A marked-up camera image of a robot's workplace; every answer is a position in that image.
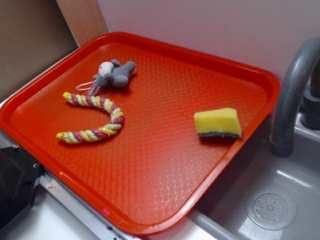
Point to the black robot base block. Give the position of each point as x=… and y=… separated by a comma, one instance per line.
x=19, y=178

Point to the yellow sponge with dark pad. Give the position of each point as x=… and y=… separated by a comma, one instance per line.
x=222, y=122

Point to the red plastic tray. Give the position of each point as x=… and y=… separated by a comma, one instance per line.
x=147, y=177

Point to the grey plush animal toy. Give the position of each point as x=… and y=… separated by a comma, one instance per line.
x=110, y=73

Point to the grey plastic sink basin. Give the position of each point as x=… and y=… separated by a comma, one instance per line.
x=263, y=197

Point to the wooden board strip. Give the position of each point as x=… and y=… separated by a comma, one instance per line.
x=84, y=19

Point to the grey curved faucet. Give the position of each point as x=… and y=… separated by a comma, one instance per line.
x=300, y=90

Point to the brown cardboard panel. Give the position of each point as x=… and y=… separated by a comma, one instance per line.
x=34, y=35

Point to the multicolour twisted rope toy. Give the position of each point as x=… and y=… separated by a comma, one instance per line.
x=94, y=135

